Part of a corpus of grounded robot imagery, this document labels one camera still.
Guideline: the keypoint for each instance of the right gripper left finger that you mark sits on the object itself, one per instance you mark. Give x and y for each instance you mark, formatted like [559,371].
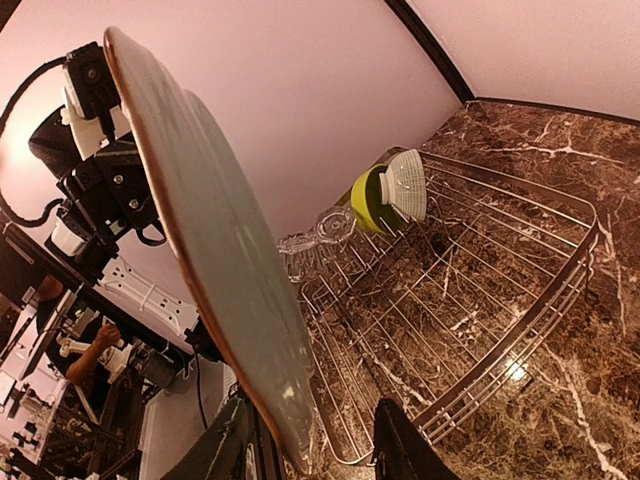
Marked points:
[227,449]

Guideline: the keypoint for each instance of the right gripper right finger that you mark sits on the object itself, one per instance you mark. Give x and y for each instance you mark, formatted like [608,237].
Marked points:
[399,450]

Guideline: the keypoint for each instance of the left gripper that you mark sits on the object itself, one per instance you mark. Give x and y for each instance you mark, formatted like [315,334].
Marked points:
[107,195]

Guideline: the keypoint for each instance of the pale green plate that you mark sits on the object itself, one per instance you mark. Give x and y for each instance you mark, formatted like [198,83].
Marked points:
[222,243]

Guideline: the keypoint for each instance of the clear ribbed glass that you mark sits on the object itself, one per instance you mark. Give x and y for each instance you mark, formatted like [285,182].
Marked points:
[300,255]

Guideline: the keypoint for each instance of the clear faceted glass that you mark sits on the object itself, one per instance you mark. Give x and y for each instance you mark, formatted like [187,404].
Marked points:
[335,225]

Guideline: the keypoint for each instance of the lime green bowl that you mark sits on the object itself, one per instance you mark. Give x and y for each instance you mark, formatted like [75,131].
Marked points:
[366,204]

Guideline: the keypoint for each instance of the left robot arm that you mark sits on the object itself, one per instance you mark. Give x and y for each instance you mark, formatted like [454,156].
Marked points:
[107,268]

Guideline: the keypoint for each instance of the light teal checkered bowl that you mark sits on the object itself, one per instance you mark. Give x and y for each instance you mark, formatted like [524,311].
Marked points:
[404,185]

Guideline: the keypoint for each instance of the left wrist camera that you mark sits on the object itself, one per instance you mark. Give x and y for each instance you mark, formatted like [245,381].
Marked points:
[92,104]

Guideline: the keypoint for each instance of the metal wire dish rack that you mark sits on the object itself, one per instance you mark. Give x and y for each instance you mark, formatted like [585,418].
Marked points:
[439,314]

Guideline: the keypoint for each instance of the left black frame post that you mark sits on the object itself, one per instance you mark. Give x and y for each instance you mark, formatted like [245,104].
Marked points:
[432,48]

